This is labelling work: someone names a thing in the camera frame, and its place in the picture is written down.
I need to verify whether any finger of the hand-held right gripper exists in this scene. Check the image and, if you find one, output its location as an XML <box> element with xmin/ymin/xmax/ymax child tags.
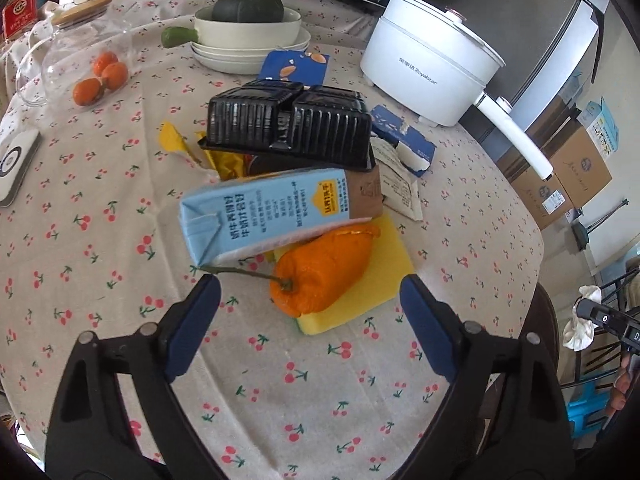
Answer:
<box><xmin>575</xmin><ymin>298</ymin><xmax>628</xmax><ymax>343</ymax></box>

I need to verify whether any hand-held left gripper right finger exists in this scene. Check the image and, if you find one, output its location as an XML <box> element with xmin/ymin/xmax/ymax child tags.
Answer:
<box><xmin>400</xmin><ymin>274</ymin><xmax>573</xmax><ymax>480</ymax></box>

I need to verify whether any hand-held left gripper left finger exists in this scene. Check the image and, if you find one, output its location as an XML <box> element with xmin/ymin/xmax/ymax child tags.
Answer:
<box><xmin>45</xmin><ymin>275</ymin><xmax>223</xmax><ymax>480</ymax></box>

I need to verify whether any white tissue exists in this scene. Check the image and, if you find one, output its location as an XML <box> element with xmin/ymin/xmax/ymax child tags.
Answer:
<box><xmin>562</xmin><ymin>285</ymin><xmax>602</xmax><ymax>352</ymax></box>

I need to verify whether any yellow sponge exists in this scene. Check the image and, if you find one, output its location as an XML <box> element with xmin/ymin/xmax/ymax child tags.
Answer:
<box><xmin>274</xmin><ymin>210</ymin><xmax>416</xmax><ymax>336</ymax></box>

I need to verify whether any orange bell pepper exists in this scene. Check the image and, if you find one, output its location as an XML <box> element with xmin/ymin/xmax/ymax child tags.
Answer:
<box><xmin>200</xmin><ymin>225</ymin><xmax>381</xmax><ymax>317</ymax></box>

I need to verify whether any light blue milk carton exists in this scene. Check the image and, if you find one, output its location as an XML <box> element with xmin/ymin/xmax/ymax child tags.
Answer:
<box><xmin>180</xmin><ymin>167</ymin><xmax>383</xmax><ymax>268</ymax></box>

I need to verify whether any white paper packet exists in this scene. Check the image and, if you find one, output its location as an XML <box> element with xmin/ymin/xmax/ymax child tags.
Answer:
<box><xmin>372</xmin><ymin>137</ymin><xmax>425</xmax><ymax>222</ymax></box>

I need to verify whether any yellow snack wrapper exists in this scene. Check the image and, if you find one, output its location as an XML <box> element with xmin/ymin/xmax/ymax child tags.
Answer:
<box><xmin>159</xmin><ymin>121</ymin><xmax>261</xmax><ymax>183</ymax></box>

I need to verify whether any torn blue biscuit box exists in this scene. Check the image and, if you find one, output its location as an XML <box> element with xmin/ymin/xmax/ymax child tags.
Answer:
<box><xmin>371</xmin><ymin>105</ymin><xmax>437</xmax><ymax>178</ymax></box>

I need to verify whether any black ribbed plastic tray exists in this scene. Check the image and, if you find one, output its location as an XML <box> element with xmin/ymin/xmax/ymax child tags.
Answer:
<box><xmin>206</xmin><ymin>81</ymin><xmax>377</xmax><ymax>171</ymax></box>

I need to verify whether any blue cardboard piece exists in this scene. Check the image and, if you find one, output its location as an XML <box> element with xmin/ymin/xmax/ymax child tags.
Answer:
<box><xmin>257</xmin><ymin>50</ymin><xmax>331</xmax><ymax>88</ymax></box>

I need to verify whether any blue plastic stool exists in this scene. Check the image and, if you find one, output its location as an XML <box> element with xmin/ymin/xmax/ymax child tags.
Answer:
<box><xmin>565</xmin><ymin>385</ymin><xmax>626</xmax><ymax>456</ymax></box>

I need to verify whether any cherry print tablecloth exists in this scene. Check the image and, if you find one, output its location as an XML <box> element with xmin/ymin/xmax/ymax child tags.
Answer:
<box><xmin>0</xmin><ymin>0</ymin><xmax>546</xmax><ymax>480</ymax></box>

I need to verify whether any brown cardboard box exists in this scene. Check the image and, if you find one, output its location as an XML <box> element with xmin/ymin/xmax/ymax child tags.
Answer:
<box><xmin>495</xmin><ymin>155</ymin><xmax>581</xmax><ymax>231</ymax></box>
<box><xmin>537</xmin><ymin>125</ymin><xmax>613</xmax><ymax>208</ymax></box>

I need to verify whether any light blue carton box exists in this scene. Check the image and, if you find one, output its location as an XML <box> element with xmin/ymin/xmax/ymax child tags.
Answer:
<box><xmin>580</xmin><ymin>100</ymin><xmax>621</xmax><ymax>161</ymax></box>

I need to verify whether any white flat device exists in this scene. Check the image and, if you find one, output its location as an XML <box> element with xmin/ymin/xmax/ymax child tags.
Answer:
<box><xmin>0</xmin><ymin>127</ymin><xmax>42</xmax><ymax>208</ymax></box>

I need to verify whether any white electric cooking pot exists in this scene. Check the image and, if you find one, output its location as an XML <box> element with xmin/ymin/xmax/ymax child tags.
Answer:
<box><xmin>360</xmin><ymin>0</ymin><xmax>556</xmax><ymax>181</ymax></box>

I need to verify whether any orange tangerine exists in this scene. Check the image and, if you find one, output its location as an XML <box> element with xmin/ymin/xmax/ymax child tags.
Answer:
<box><xmin>100</xmin><ymin>62</ymin><xmax>128</xmax><ymax>91</ymax></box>
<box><xmin>72</xmin><ymin>78</ymin><xmax>106</xmax><ymax>107</ymax></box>
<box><xmin>92</xmin><ymin>51</ymin><xmax>121</xmax><ymax>73</ymax></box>

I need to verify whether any white plate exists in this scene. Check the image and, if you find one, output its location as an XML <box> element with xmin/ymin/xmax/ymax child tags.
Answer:
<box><xmin>197</xmin><ymin>52</ymin><xmax>301</xmax><ymax>75</ymax></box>
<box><xmin>191</xmin><ymin>27</ymin><xmax>311</xmax><ymax>63</ymax></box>

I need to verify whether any grey refrigerator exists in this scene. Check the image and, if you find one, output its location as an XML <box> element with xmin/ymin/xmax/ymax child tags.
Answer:
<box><xmin>450</xmin><ymin>0</ymin><xmax>611</xmax><ymax>146</ymax></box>

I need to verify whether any glass jar with bamboo lid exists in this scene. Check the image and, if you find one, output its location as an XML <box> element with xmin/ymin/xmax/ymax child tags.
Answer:
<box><xmin>41</xmin><ymin>0</ymin><xmax>133</xmax><ymax>108</ymax></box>

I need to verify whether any dark green pumpkin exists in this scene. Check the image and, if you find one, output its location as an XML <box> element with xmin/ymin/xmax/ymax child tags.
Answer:
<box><xmin>211</xmin><ymin>0</ymin><xmax>285</xmax><ymax>23</ymax></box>

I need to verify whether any red box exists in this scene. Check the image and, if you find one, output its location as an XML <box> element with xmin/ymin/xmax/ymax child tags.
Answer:
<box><xmin>2</xmin><ymin>0</ymin><xmax>38</xmax><ymax>41</ymax></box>

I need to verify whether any white bowl with green handle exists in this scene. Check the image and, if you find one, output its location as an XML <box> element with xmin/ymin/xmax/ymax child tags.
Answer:
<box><xmin>161</xmin><ymin>7</ymin><xmax>303</xmax><ymax>53</ymax></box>

